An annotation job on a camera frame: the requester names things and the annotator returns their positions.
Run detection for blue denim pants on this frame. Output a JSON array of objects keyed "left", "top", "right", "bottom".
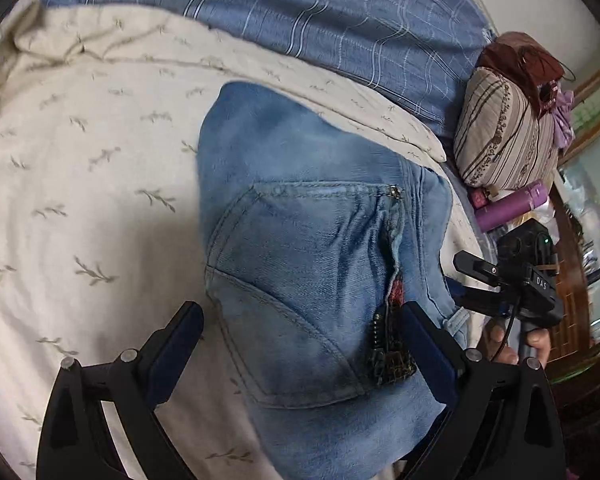
[{"left": 195, "top": 80, "right": 473, "bottom": 480}]

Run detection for person's right hand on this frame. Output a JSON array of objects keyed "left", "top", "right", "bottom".
[{"left": 482, "top": 320, "right": 553, "bottom": 367}]

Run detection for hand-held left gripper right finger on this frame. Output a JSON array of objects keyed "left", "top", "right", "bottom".
[{"left": 401, "top": 301, "right": 566, "bottom": 480}]

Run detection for cream leaf-print blanket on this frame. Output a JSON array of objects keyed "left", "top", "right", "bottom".
[{"left": 0, "top": 0, "right": 486, "bottom": 480}]

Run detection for reddish-brown bag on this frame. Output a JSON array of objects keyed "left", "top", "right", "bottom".
[{"left": 477, "top": 31, "right": 566, "bottom": 111}]

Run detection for wooden glass cabinet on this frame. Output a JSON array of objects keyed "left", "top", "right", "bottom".
[{"left": 545, "top": 57, "right": 600, "bottom": 480}]

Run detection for striped beige pillow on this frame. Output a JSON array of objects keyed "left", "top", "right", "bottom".
[{"left": 452, "top": 66, "right": 561, "bottom": 192}]

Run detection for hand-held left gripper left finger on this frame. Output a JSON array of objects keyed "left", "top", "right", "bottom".
[{"left": 35, "top": 301, "right": 205, "bottom": 480}]

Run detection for purple bottle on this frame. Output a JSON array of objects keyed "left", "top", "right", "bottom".
[{"left": 472, "top": 181, "right": 551, "bottom": 233}]

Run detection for black cable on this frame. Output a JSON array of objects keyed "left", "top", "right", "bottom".
[{"left": 499, "top": 305, "right": 523, "bottom": 361}]

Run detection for purple cloth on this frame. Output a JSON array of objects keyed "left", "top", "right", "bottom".
[{"left": 550, "top": 90, "right": 576, "bottom": 151}]

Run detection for blue striped bedsheet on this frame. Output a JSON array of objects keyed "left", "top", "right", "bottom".
[{"left": 35, "top": 0, "right": 498, "bottom": 141}]

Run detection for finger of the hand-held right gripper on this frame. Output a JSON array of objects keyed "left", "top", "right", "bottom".
[
  {"left": 452, "top": 251, "right": 503, "bottom": 287},
  {"left": 447, "top": 277, "right": 522, "bottom": 317}
]

